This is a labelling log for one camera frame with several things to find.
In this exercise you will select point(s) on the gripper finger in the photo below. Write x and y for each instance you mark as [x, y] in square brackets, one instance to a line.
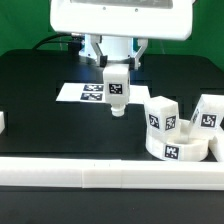
[96, 53]
[142, 45]

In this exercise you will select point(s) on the white left barrier rail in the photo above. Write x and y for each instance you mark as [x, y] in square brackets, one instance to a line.
[2, 122]

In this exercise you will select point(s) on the white round stool seat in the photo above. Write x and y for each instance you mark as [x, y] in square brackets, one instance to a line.
[181, 149]

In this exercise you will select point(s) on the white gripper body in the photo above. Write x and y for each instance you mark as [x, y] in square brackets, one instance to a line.
[150, 19]

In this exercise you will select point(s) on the white fiducial marker sheet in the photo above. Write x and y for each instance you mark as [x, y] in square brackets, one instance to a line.
[94, 93]

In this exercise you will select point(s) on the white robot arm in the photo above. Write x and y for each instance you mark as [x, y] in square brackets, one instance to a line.
[118, 49]

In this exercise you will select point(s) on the white front barrier rail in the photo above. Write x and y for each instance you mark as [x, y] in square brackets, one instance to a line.
[120, 174]

